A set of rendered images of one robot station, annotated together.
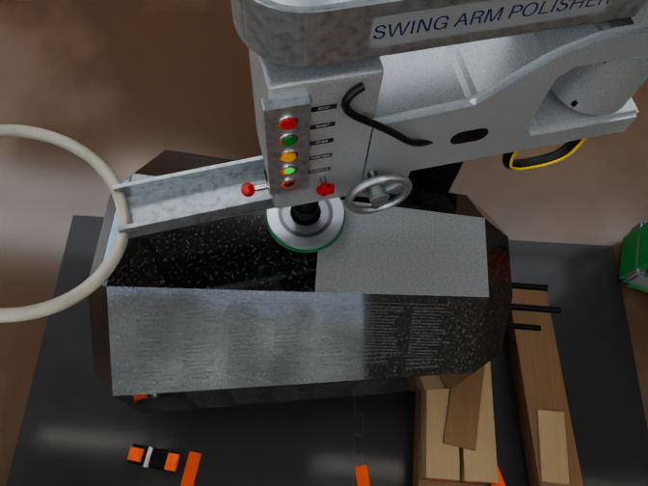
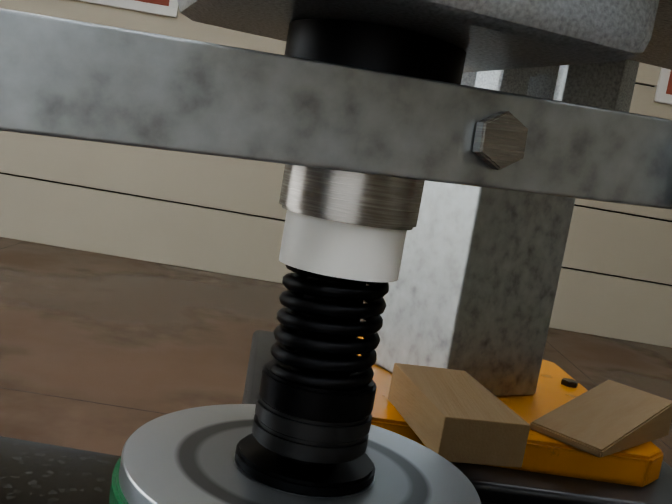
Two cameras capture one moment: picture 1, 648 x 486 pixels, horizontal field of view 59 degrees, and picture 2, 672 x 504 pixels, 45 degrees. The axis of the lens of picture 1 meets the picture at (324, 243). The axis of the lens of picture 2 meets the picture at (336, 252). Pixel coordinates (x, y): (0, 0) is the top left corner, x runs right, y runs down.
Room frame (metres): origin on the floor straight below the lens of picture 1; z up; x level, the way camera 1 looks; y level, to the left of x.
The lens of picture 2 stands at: (0.27, 0.07, 1.08)
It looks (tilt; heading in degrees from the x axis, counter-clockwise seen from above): 7 degrees down; 358
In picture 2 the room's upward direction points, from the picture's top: 10 degrees clockwise
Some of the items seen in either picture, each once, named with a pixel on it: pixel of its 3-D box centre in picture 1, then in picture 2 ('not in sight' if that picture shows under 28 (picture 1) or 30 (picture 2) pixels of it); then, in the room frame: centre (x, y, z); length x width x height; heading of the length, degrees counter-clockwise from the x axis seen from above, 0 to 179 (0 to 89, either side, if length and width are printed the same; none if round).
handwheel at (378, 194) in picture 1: (373, 180); not in sight; (0.65, -0.09, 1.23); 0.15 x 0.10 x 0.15; 109
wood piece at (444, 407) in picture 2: not in sight; (452, 410); (1.19, -0.12, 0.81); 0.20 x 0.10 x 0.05; 11
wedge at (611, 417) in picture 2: not in sight; (604, 414); (1.29, -0.34, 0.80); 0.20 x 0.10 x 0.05; 135
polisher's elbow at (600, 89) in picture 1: (607, 54); not in sight; (0.94, -0.56, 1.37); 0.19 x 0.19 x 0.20
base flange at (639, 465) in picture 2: not in sight; (445, 386); (1.45, -0.15, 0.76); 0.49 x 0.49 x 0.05; 3
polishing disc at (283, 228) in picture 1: (305, 213); (302, 475); (0.73, 0.06, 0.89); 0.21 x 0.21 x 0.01
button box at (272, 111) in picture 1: (286, 148); not in sight; (0.60, 0.09, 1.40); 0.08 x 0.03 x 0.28; 109
